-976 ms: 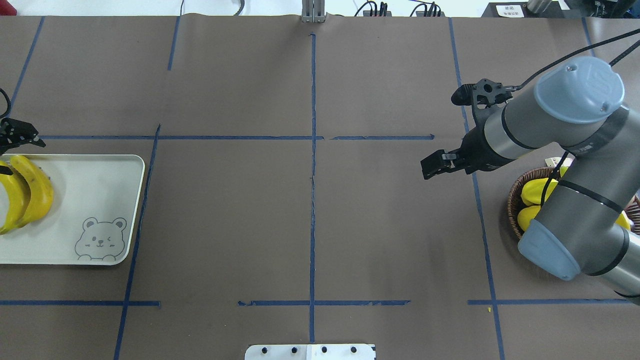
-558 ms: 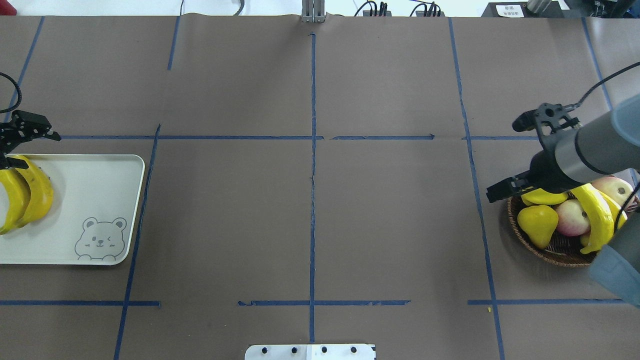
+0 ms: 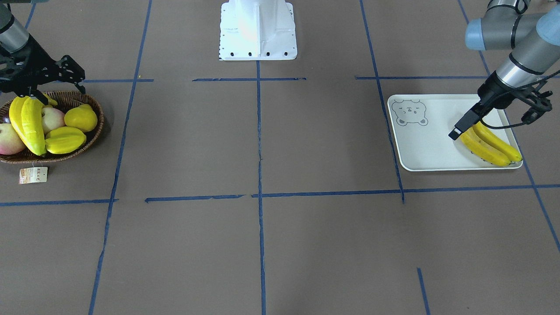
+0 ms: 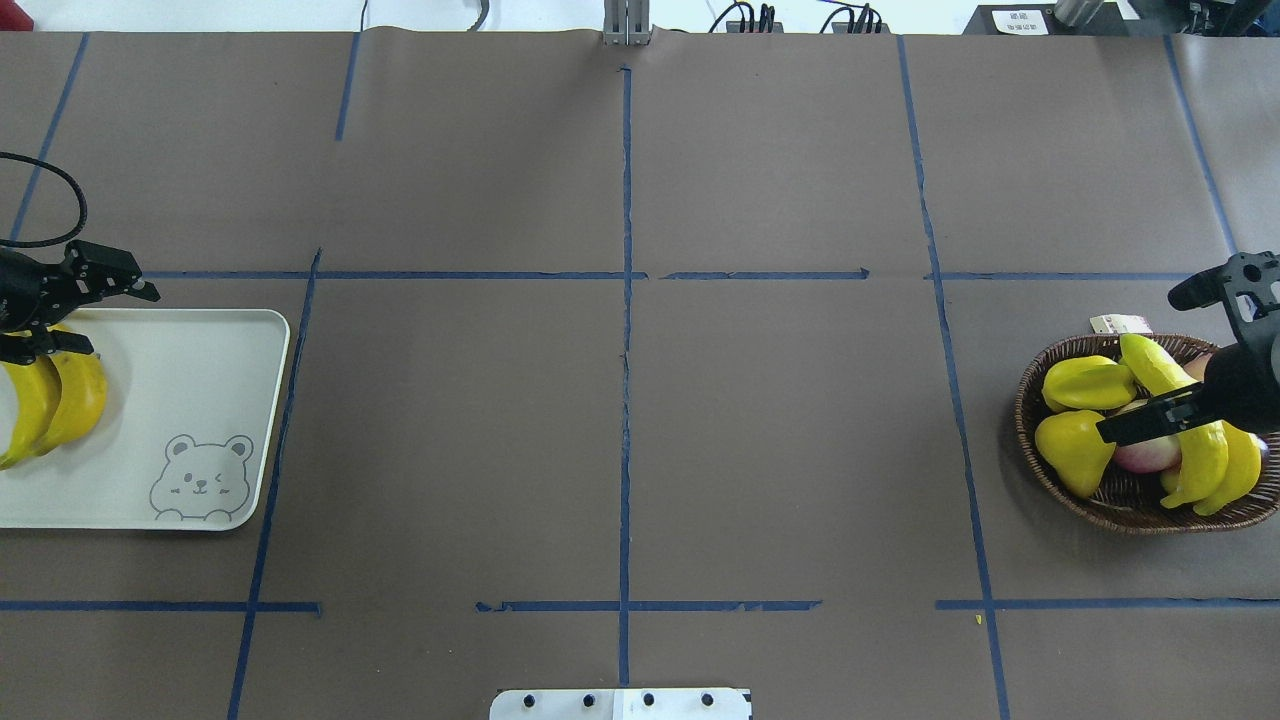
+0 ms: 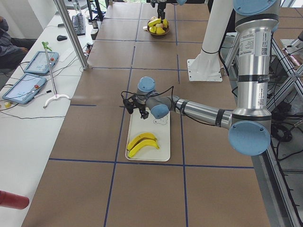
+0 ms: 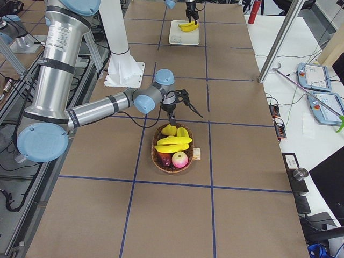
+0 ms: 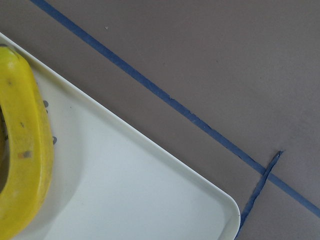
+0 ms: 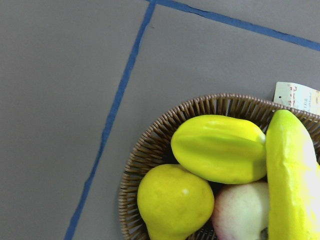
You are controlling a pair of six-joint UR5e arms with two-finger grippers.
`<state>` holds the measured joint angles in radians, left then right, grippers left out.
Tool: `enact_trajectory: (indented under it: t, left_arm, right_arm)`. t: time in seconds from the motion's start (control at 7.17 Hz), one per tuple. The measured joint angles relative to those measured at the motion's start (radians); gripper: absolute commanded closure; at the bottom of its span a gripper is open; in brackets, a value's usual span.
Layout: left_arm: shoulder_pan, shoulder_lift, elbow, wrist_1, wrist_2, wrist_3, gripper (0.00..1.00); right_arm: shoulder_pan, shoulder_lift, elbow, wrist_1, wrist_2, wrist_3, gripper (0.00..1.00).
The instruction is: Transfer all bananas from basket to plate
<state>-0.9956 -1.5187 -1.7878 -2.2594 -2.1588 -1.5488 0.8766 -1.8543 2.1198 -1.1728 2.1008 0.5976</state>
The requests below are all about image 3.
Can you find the paper basket tag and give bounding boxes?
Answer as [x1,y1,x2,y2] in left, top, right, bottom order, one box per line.
[18,167,49,184]

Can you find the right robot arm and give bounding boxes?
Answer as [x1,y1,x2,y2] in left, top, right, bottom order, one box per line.
[0,0,86,105]

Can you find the yellow starfruit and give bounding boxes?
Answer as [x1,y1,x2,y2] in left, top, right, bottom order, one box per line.
[45,126,87,155]

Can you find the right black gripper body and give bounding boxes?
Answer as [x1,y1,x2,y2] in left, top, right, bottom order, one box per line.
[0,37,59,95]

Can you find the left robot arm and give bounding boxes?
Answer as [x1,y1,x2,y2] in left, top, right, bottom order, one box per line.
[449,0,560,140]

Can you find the yellow lemon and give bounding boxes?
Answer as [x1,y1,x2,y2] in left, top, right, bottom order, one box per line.
[64,104,98,133]

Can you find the white bear tray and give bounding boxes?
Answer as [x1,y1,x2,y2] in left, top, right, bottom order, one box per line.
[387,94,497,172]

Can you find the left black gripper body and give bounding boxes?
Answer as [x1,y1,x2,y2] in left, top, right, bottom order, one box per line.
[477,72,518,115]

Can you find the yellow banana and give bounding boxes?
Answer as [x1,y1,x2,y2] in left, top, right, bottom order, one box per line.
[21,97,47,156]
[9,96,30,144]
[473,122,523,163]
[459,128,512,167]

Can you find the brown wicker basket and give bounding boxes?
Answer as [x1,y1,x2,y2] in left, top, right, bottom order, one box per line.
[0,91,105,164]

